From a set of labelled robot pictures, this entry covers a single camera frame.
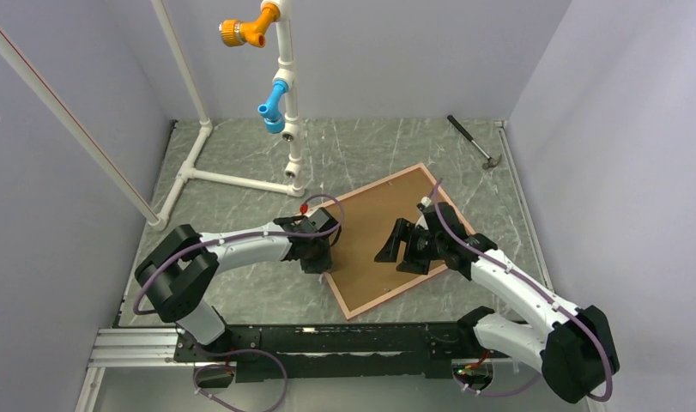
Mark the orange pipe nozzle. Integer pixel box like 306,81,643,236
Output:
219,2,281,48

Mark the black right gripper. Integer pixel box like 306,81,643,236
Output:
375,217,445,275

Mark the small black-handled hammer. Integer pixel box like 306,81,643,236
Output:
446,115,502,170

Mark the pink picture frame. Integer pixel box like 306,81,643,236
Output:
320,162,477,322

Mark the white PVC pipe stand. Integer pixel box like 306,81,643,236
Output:
0,0,306,232

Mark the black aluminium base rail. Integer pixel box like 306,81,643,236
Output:
76,322,507,411

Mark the blue pipe nozzle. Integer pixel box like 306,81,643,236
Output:
257,80,289,134

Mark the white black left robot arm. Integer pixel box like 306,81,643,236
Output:
133,208,341,361

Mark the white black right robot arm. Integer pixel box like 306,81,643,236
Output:
374,200,620,403

